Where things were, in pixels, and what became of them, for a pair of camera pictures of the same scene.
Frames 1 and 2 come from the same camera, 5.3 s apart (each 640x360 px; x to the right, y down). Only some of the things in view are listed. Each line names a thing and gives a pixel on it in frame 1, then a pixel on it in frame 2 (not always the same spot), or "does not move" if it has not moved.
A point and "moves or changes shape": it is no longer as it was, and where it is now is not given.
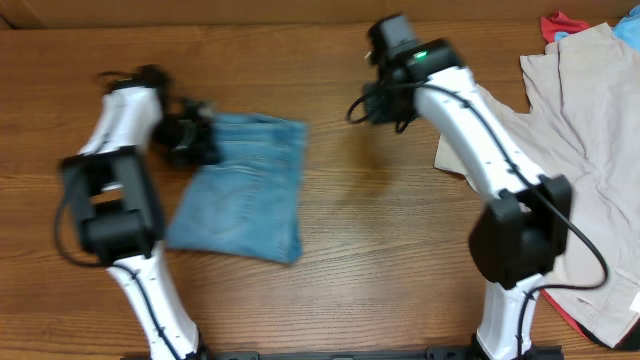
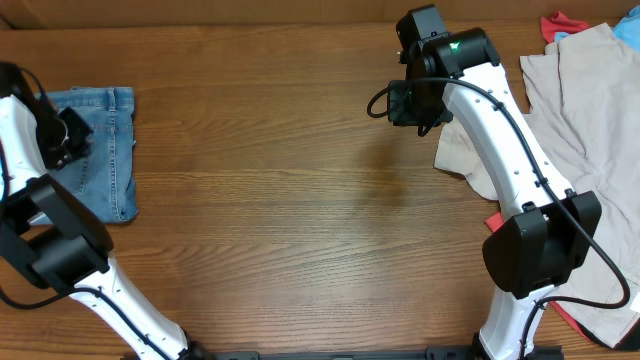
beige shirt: [584, 126] does not move
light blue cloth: [628, 29] does not move
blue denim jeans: [250, 202] moves or changes shape
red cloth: [558, 22] does not move
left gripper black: [197, 152] -> [79, 145]
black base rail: [432, 353] does not move
